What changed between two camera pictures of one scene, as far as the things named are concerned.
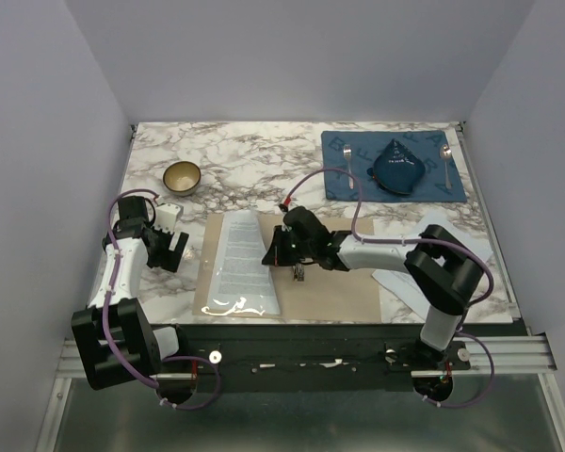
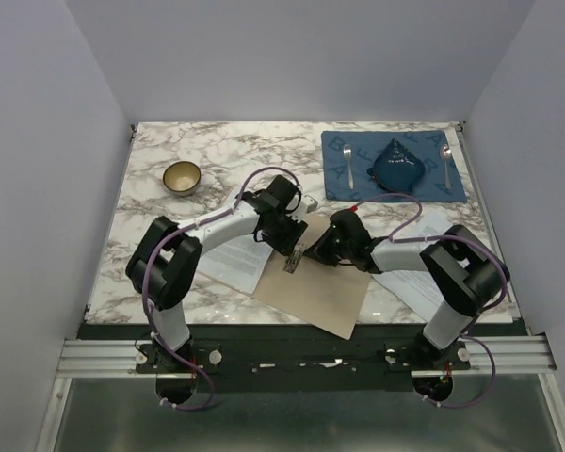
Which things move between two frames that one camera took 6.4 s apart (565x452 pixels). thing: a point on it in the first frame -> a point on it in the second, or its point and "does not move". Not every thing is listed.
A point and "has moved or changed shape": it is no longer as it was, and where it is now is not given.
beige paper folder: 326,294 has moved or changed shape
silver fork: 347,150 does not move
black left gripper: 169,259 -> 288,244
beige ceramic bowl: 181,178 does not move
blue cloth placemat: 356,151 does not move
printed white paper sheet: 241,282 has moved or changed shape
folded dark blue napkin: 397,169 does not move
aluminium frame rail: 507,353 does not move
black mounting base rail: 312,357 does not move
